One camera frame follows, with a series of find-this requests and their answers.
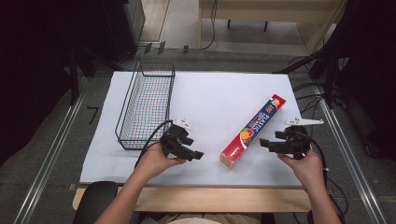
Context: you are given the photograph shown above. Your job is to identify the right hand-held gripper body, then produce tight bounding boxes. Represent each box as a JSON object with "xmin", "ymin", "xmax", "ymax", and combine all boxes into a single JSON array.
[{"xmin": 279, "ymin": 117, "xmax": 325, "ymax": 161}]

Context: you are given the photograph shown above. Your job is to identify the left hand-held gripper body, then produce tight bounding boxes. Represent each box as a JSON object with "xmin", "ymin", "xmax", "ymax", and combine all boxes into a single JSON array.
[{"xmin": 160, "ymin": 119, "xmax": 194, "ymax": 159}]

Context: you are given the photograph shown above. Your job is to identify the red and blue plastic wrap box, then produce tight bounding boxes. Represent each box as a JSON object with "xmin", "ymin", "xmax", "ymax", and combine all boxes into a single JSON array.
[{"xmin": 219, "ymin": 93, "xmax": 287, "ymax": 171}]

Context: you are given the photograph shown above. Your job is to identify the black wire basket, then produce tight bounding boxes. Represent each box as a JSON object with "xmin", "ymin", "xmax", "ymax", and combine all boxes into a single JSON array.
[{"xmin": 114, "ymin": 62, "xmax": 177, "ymax": 151}]

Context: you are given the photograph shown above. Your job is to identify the person's left hand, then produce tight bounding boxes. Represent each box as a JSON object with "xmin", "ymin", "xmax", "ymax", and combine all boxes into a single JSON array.
[{"xmin": 136, "ymin": 142, "xmax": 187, "ymax": 183}]

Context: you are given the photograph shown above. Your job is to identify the person's right hand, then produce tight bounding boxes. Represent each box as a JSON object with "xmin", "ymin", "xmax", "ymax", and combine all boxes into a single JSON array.
[{"xmin": 277, "ymin": 149, "xmax": 327, "ymax": 191}]

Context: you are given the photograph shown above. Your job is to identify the white table sheet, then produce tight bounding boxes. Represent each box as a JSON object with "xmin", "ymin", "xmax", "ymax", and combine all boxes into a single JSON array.
[{"xmin": 79, "ymin": 71, "xmax": 304, "ymax": 189}]

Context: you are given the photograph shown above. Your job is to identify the person's legs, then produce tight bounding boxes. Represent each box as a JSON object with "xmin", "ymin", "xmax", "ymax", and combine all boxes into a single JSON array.
[{"xmin": 139, "ymin": 212, "xmax": 263, "ymax": 224}]

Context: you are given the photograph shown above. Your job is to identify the black chair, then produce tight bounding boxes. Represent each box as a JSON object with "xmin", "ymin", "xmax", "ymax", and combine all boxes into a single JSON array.
[{"xmin": 72, "ymin": 180, "xmax": 120, "ymax": 224}]

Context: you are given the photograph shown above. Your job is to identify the black curtain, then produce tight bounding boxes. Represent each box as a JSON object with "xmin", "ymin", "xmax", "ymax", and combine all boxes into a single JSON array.
[
  {"xmin": 0, "ymin": 0, "xmax": 125, "ymax": 166},
  {"xmin": 307, "ymin": 0, "xmax": 396, "ymax": 160}
]

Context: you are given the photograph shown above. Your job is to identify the black cabinet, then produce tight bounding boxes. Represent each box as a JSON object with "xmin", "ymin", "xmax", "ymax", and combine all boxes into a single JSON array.
[{"xmin": 102, "ymin": 0, "xmax": 147, "ymax": 63}]

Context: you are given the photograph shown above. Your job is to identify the light wooden desk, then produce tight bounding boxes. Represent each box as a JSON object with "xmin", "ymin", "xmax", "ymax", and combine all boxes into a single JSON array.
[{"xmin": 198, "ymin": 0, "xmax": 347, "ymax": 54}]

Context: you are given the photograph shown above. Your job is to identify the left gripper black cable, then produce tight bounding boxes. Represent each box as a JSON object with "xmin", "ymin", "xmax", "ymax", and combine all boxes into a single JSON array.
[{"xmin": 134, "ymin": 119, "xmax": 174, "ymax": 169}]

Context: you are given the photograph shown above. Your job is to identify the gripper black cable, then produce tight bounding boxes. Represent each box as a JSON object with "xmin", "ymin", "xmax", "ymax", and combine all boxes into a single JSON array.
[
  {"xmin": 134, "ymin": 119, "xmax": 174, "ymax": 169},
  {"xmin": 293, "ymin": 130, "xmax": 347, "ymax": 224}
]

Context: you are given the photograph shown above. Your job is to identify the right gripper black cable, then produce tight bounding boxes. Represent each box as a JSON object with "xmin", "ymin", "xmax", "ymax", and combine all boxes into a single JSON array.
[{"xmin": 293, "ymin": 130, "xmax": 347, "ymax": 224}]

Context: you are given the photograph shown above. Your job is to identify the black floor cables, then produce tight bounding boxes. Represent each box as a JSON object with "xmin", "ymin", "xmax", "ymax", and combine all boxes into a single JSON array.
[{"xmin": 288, "ymin": 55, "xmax": 326, "ymax": 116}]

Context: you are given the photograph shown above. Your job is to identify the aluminium rail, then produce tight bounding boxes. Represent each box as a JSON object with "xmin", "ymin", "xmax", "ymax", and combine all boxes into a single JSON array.
[
  {"xmin": 312, "ymin": 83, "xmax": 388, "ymax": 224},
  {"xmin": 12, "ymin": 76, "xmax": 89, "ymax": 224}
]

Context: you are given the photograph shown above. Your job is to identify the black hanging cable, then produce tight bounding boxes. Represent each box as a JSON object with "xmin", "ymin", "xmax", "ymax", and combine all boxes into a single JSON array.
[{"xmin": 199, "ymin": 0, "xmax": 219, "ymax": 51}]

